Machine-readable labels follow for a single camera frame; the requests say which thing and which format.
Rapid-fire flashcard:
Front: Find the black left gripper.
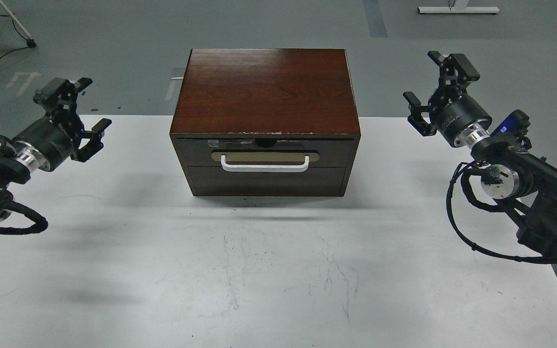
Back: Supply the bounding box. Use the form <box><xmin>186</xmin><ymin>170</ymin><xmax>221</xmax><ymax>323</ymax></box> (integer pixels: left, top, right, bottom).
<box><xmin>13</xmin><ymin>77</ymin><xmax>112</xmax><ymax>172</ymax></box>

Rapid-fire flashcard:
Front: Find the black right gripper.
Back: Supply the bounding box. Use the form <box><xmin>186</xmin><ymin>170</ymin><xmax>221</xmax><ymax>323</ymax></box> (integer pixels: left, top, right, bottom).
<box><xmin>403</xmin><ymin>51</ymin><xmax>492</xmax><ymax>148</ymax></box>

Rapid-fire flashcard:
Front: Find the wooden drawer with white handle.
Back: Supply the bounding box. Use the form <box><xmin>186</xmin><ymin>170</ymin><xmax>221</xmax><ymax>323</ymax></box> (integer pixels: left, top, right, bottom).
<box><xmin>174</xmin><ymin>139</ymin><xmax>357</xmax><ymax>168</ymax></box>

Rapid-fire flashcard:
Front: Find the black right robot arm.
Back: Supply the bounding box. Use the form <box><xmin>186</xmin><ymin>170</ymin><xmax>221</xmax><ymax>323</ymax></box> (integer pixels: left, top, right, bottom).
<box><xmin>404</xmin><ymin>51</ymin><xmax>557</xmax><ymax>264</ymax></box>

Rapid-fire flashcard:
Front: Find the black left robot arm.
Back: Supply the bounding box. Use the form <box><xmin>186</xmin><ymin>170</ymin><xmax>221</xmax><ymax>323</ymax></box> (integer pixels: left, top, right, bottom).
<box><xmin>0</xmin><ymin>77</ymin><xmax>111</xmax><ymax>235</ymax></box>

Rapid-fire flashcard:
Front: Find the white stand with caster wheels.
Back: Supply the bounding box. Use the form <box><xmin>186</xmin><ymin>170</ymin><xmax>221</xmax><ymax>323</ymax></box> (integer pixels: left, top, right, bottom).
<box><xmin>0</xmin><ymin>0</ymin><xmax>37</xmax><ymax>47</ymax></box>

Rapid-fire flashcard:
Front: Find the dark wooden cabinet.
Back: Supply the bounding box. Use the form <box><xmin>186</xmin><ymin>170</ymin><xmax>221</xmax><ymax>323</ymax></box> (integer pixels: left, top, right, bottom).
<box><xmin>170</xmin><ymin>48</ymin><xmax>361</xmax><ymax>197</ymax></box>

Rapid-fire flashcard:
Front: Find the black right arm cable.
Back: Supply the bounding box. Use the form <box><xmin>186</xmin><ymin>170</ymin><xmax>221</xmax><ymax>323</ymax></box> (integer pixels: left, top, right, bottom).
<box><xmin>446</xmin><ymin>161</ymin><xmax>557</xmax><ymax>265</ymax></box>

